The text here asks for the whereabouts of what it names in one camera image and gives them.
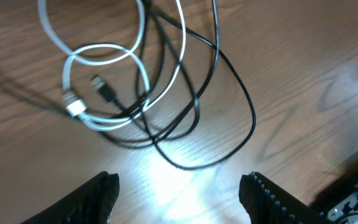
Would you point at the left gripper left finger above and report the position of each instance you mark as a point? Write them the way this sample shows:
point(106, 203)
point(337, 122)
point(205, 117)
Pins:
point(92, 202)

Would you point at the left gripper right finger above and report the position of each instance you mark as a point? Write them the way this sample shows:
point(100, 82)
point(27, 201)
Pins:
point(267, 203)

